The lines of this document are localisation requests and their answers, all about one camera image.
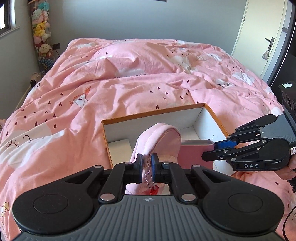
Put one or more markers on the black camera box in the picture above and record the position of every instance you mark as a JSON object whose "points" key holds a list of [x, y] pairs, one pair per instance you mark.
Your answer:
{"points": [[287, 91]]}

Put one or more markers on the wall power socket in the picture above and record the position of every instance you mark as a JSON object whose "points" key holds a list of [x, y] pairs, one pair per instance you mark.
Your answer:
{"points": [[56, 46]]}

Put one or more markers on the pink patterned duvet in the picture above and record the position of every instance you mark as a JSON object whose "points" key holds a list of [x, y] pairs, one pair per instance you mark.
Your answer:
{"points": [[58, 130]]}

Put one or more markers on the white door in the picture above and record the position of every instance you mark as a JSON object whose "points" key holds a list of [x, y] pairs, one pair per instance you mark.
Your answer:
{"points": [[262, 19]]}

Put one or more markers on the pink rectangular case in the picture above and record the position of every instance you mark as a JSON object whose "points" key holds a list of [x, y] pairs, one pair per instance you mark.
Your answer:
{"points": [[190, 153]]}

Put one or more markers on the pink plush pouch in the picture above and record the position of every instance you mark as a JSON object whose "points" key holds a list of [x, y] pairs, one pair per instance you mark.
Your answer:
{"points": [[163, 140]]}

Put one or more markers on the window frame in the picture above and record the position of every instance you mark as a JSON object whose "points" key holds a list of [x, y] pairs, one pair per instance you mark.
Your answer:
{"points": [[8, 17]]}

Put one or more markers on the black door handle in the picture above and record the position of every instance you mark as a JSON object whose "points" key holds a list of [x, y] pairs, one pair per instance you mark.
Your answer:
{"points": [[271, 42]]}

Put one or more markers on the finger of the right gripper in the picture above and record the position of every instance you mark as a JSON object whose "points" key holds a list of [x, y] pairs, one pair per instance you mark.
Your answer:
{"points": [[246, 133], [265, 155]]}

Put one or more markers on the orange cardboard box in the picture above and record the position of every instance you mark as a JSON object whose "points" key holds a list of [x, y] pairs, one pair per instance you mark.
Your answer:
{"points": [[194, 122]]}

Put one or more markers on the white small box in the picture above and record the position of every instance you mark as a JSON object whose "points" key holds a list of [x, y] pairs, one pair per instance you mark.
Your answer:
{"points": [[120, 151]]}

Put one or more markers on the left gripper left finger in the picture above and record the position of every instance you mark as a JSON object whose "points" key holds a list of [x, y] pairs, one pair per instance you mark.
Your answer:
{"points": [[115, 180]]}

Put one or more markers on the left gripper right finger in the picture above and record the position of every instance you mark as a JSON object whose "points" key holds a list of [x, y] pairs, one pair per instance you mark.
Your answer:
{"points": [[172, 174]]}

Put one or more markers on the right human hand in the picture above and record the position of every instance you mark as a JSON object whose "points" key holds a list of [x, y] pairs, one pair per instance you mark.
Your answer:
{"points": [[288, 172]]}

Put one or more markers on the red heart keychain charm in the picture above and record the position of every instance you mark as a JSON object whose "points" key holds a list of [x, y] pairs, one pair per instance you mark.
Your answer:
{"points": [[153, 190]]}

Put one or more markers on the hanging stuffed toy column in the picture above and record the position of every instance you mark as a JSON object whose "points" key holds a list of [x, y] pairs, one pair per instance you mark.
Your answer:
{"points": [[42, 37]]}

